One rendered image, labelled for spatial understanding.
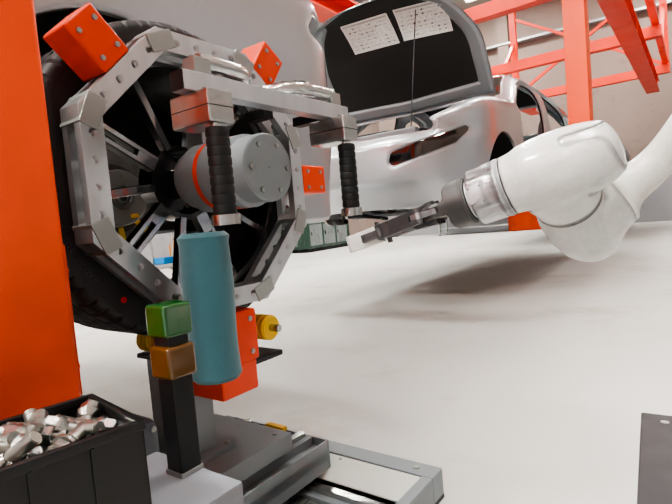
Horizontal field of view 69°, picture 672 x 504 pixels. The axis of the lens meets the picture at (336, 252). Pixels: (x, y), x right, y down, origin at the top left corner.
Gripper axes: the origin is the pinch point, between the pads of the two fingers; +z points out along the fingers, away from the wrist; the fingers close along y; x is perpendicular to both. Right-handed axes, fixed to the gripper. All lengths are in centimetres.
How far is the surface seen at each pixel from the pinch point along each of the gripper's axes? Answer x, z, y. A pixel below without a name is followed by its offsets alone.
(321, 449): 45, 44, -23
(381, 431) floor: 58, 54, -69
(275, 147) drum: -22.0, 10.7, 3.1
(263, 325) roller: 9.6, 34.5, -5.7
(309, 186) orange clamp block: -19.6, 23.7, -24.7
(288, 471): 45, 45, -11
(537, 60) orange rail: -279, 32, -903
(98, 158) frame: -25.2, 27.5, 28.2
